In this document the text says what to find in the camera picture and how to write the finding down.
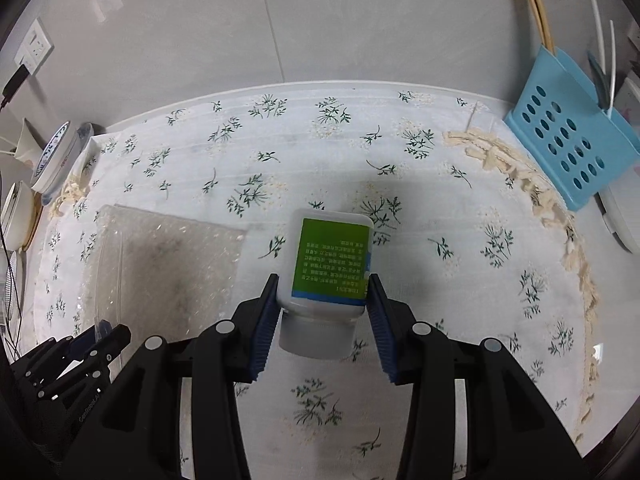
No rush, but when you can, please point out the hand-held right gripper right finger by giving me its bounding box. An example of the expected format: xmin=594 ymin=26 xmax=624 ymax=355
xmin=367 ymin=272 xmax=583 ymax=480

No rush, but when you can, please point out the green handled utensil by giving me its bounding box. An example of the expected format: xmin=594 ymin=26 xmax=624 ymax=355
xmin=587 ymin=51 xmax=611 ymax=109

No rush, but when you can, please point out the blue patterned bowl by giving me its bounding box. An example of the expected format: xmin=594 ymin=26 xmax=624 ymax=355
xmin=30 ymin=121 xmax=84 ymax=195

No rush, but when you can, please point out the black charger plug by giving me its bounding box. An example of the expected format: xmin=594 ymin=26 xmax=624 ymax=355
xmin=1 ymin=65 xmax=29 ymax=107

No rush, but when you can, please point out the wooden chopstick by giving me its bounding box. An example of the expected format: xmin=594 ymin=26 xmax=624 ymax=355
xmin=510 ymin=0 xmax=551 ymax=54
xmin=520 ymin=0 xmax=555 ymax=52

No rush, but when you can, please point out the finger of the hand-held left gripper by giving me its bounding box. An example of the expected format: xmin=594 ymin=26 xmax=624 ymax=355
xmin=36 ymin=324 xmax=132 ymax=402
xmin=11 ymin=319 xmax=114 ymax=377

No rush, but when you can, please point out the white bottle with green label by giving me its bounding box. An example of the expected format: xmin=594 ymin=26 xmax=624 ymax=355
xmin=276 ymin=208 xmax=375 ymax=360

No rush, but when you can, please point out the white rice cooker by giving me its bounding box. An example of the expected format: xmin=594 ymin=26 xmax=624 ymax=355
xmin=597 ymin=70 xmax=640 ymax=254

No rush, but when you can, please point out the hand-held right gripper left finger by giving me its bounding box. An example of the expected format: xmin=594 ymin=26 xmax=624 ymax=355
xmin=62 ymin=272 xmax=281 ymax=480

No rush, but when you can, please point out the clear bubble wrap sheet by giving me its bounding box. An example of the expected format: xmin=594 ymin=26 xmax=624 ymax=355
xmin=77 ymin=204 xmax=249 ymax=342

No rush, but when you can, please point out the white floral tablecloth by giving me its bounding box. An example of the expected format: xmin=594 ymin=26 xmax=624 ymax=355
xmin=30 ymin=79 xmax=602 ymax=480

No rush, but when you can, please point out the white wall socket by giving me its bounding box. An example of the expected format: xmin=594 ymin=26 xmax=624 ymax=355
xmin=14 ymin=17 xmax=54 ymax=76

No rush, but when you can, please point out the white straw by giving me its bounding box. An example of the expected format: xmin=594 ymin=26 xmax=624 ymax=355
xmin=587 ymin=0 xmax=609 ymax=77
xmin=606 ymin=20 xmax=617 ymax=112

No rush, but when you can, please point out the blue perforated plastic basket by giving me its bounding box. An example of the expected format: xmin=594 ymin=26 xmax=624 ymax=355
xmin=504 ymin=44 xmax=640 ymax=213

